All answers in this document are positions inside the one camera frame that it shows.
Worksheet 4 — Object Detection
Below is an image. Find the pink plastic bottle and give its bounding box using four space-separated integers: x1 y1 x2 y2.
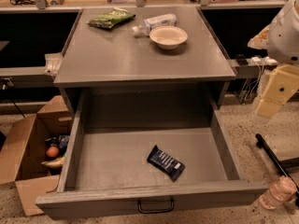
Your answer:
259 175 297 210

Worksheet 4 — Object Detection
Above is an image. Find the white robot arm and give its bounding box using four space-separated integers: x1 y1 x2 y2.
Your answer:
248 0 299 120

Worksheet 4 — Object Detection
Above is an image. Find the open grey top drawer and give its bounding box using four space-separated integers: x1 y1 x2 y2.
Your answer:
36 89 266 219

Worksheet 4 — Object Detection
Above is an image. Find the black power adapter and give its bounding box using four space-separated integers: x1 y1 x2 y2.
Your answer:
235 54 249 65

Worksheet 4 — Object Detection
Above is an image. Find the yellow snack bag in box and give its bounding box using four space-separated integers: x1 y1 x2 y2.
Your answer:
42 157 64 169

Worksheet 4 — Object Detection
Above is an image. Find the white bracket on rail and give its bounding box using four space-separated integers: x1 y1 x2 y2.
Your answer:
43 52 63 77

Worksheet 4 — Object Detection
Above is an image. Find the black drawer handle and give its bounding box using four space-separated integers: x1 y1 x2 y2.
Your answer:
137 199 175 215

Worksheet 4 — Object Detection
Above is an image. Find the white power strip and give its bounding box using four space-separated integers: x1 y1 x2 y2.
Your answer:
251 56 278 65

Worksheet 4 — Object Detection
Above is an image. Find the blue snack bag in box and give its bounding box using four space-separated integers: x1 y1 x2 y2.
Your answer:
45 135 69 155

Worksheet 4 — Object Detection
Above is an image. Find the grey cabinet counter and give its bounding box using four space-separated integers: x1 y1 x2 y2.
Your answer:
54 6 235 107

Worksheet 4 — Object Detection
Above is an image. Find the white bowl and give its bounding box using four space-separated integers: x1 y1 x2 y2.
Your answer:
149 26 188 50

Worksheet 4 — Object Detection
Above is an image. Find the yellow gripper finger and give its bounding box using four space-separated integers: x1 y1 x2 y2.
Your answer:
248 25 270 49
254 64 299 119

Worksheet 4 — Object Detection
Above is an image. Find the clear plastic water bottle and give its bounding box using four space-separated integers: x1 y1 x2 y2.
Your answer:
132 13 177 36

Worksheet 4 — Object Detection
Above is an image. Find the green snack bag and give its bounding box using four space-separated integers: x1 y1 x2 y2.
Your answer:
87 8 135 29

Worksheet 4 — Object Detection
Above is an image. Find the brown cardboard box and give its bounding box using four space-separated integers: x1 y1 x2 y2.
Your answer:
0 95 74 216

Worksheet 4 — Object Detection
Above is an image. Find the black pole stand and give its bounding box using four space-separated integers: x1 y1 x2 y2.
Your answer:
255 133 299 207

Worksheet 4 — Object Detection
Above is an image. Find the orange fruit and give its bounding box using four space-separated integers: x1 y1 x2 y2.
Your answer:
46 147 59 158

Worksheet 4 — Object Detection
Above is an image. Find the dark blue rxbar wrapper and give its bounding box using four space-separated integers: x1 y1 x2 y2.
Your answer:
147 146 185 181

